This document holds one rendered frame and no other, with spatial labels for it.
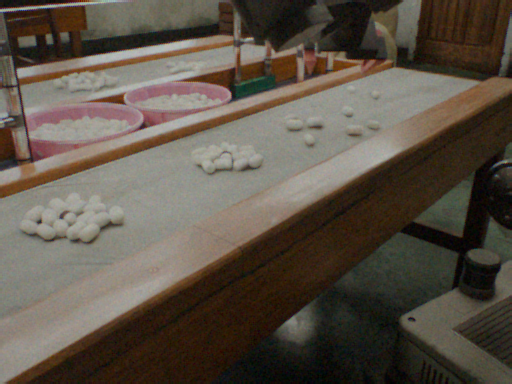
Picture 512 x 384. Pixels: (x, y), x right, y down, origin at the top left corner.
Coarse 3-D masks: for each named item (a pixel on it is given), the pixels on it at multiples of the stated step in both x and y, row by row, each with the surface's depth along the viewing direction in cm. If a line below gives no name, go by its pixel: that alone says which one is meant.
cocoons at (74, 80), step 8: (168, 64) 173; (184, 64) 174; (192, 64) 173; (200, 64) 171; (88, 72) 160; (176, 72) 168; (56, 80) 151; (64, 80) 154; (72, 80) 151; (80, 80) 152; (88, 80) 151; (96, 80) 155; (112, 80) 150; (72, 88) 144; (80, 88) 146; (88, 88) 146; (96, 88) 145
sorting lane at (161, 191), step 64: (256, 128) 118; (320, 128) 118; (384, 128) 119; (64, 192) 87; (128, 192) 87; (192, 192) 88; (256, 192) 88; (0, 256) 69; (64, 256) 70; (128, 256) 70
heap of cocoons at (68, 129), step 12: (72, 120) 122; (84, 120) 122; (96, 120) 122; (108, 120) 122; (36, 132) 114; (48, 132) 114; (60, 132) 114; (72, 132) 116; (84, 132) 114; (96, 132) 115; (108, 132) 113
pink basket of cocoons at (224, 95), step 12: (156, 84) 142; (168, 84) 143; (180, 84) 144; (192, 84) 144; (204, 84) 143; (132, 96) 135; (144, 96) 139; (156, 96) 142; (216, 96) 141; (228, 96) 131; (144, 108) 122; (156, 108) 121; (192, 108) 121; (204, 108) 123; (144, 120) 125; (156, 120) 123; (168, 120) 123
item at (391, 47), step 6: (378, 24) 393; (384, 30) 389; (384, 36) 384; (390, 36) 398; (390, 42) 392; (390, 48) 395; (396, 48) 402; (318, 54) 396; (324, 54) 392; (336, 54) 385; (342, 54) 382; (390, 54) 398; (396, 54) 404; (354, 60) 380; (360, 60) 380
